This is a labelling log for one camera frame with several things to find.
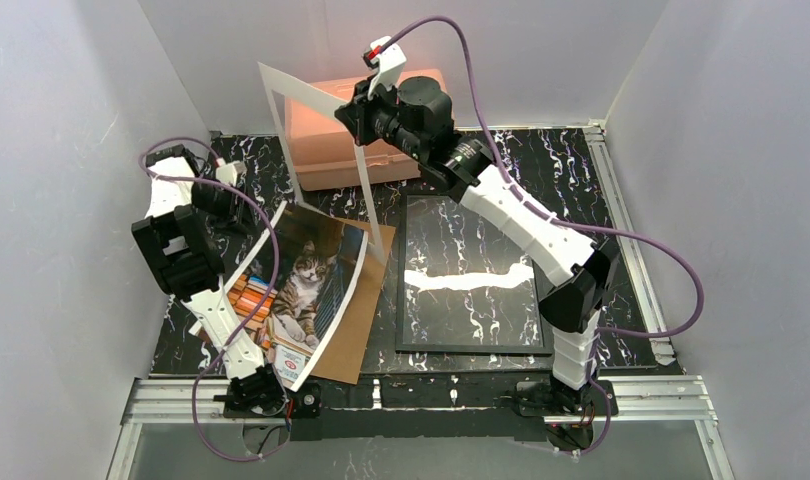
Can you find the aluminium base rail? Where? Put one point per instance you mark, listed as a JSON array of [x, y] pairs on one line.
[[174, 428]]

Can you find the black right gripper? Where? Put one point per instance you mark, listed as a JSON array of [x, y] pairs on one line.
[[352, 113]]

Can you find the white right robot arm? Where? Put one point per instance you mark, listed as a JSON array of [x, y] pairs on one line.
[[580, 272]]

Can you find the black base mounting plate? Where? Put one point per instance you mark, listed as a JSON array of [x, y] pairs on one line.
[[511, 404]]

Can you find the pink plastic storage box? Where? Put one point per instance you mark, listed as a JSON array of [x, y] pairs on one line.
[[323, 153]]

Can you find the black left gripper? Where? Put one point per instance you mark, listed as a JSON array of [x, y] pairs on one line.
[[231, 206]]

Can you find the white mat board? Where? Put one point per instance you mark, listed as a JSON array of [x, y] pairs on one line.
[[276, 81]]

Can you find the black picture frame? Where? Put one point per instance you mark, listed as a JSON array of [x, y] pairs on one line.
[[474, 348]]

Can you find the cat photo print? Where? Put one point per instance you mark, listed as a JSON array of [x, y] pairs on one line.
[[292, 289]]

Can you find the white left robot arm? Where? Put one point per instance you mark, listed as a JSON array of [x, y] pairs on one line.
[[183, 257]]

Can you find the brown cardboard backing board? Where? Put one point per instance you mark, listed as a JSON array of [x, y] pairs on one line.
[[342, 358]]

